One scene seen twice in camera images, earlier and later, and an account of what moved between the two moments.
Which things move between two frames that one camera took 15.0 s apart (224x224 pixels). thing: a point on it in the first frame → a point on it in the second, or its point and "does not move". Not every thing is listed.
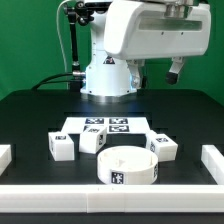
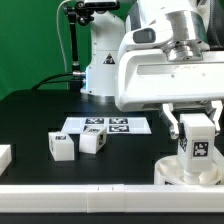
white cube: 92,139 does not move
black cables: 75,85 does not move
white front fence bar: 128,198 does not move
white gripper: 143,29 → 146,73
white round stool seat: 127,165 → 167,171
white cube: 61,146 does not move
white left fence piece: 5,157 does not move
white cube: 162,145 → 196,147
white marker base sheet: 114,125 does not move
